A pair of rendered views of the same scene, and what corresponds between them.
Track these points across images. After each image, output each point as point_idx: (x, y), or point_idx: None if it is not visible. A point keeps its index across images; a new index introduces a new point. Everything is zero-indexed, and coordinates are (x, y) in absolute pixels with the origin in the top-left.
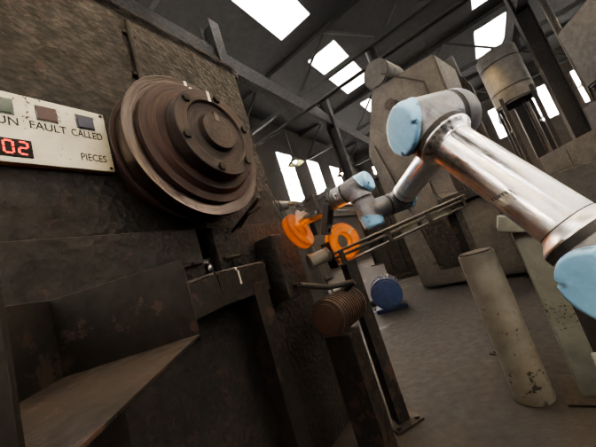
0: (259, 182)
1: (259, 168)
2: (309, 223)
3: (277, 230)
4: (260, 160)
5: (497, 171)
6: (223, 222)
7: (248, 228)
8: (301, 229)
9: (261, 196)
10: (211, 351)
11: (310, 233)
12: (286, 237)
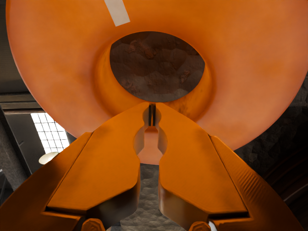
0: (142, 195)
1: (131, 217)
2: (103, 144)
3: (159, 86)
4: (122, 230)
5: None
6: (307, 111)
7: (297, 96)
8: (107, 88)
9: (148, 168)
10: None
11: (40, 48)
12: (118, 57)
